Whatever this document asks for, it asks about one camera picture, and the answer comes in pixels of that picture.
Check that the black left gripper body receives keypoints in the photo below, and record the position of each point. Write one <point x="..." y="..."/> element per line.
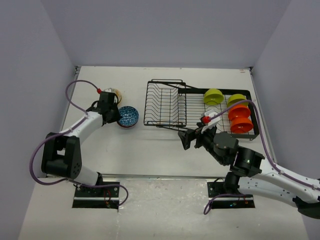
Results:
<point x="115" y="115"/>

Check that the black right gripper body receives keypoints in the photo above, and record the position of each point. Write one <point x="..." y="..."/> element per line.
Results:
<point x="205" y="139"/>

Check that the white floral leaf bowl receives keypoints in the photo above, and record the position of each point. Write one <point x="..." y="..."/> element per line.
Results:
<point x="116" y="92"/>

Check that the blue white patterned bowl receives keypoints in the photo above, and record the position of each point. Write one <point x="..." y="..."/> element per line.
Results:
<point x="129" y="115"/>

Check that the red pink patterned bowl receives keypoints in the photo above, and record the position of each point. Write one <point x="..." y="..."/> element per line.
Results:
<point x="127" y="126"/>

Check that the lime green bowl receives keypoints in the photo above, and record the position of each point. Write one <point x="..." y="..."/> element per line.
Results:
<point x="235" y="98"/>
<point x="213" y="97"/>

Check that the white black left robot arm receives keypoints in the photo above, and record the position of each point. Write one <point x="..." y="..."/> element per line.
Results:
<point x="62" y="155"/>

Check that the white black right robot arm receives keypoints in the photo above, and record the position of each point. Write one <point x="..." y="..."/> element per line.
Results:
<point x="250" y="173"/>

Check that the orange bowl front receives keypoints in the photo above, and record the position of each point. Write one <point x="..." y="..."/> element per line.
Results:
<point x="241" y="125"/>

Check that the orange bowl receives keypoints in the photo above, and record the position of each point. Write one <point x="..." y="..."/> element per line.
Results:
<point x="239" y="111"/>
<point x="241" y="125"/>

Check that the orange bowl rear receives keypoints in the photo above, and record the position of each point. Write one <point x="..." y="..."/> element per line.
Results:
<point x="239" y="111"/>

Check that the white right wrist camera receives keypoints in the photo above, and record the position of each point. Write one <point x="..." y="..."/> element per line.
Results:
<point x="209" y="119"/>

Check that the black wire dish rack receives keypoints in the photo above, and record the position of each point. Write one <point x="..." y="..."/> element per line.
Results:
<point x="174" y="105"/>

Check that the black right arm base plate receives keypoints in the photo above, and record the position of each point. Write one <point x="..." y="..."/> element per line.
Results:
<point x="215" y="188"/>

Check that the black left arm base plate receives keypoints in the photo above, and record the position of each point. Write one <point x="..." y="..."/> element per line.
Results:
<point x="96" y="198"/>

